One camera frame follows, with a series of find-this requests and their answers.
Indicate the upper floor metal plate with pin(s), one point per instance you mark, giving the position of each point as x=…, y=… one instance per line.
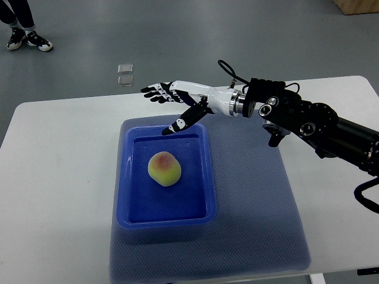
x=125, y=68

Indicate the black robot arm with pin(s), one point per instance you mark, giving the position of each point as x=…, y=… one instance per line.
x=317, y=124

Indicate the white table leg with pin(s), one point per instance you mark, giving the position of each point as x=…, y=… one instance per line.
x=317, y=278

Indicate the left black white sneaker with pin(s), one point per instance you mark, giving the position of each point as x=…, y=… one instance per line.
x=16, y=39

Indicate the green red peach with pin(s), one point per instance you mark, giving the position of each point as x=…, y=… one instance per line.
x=164, y=168

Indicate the blue plastic tray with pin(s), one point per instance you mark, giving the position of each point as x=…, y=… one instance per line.
x=142, y=203

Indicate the grey blue mesh mat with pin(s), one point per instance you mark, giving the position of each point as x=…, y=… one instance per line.
x=256, y=230

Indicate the black bracket under table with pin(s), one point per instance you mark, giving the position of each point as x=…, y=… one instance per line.
x=368, y=271

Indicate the right black white sneaker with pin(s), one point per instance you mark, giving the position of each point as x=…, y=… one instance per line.
x=35, y=40

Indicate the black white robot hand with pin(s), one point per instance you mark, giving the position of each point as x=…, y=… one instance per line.
x=201, y=99

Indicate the cardboard box corner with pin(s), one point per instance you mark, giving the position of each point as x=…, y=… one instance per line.
x=356, y=7

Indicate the black white sneaker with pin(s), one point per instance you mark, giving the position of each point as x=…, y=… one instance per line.
x=16, y=39
x=35, y=40

